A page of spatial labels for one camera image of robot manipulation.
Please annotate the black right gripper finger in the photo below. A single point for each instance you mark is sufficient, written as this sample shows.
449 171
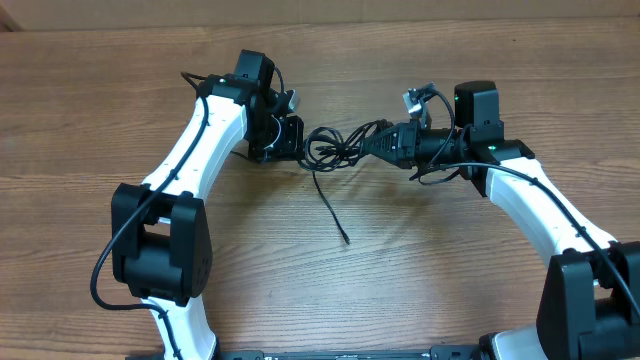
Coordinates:
396 136
401 156

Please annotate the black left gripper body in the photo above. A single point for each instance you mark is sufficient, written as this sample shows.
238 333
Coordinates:
273 139

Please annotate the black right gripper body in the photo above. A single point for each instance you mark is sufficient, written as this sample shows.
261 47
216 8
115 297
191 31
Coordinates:
429 145

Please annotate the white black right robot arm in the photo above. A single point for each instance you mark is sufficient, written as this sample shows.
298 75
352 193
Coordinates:
589 308

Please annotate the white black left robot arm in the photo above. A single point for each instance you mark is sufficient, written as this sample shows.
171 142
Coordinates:
160 246

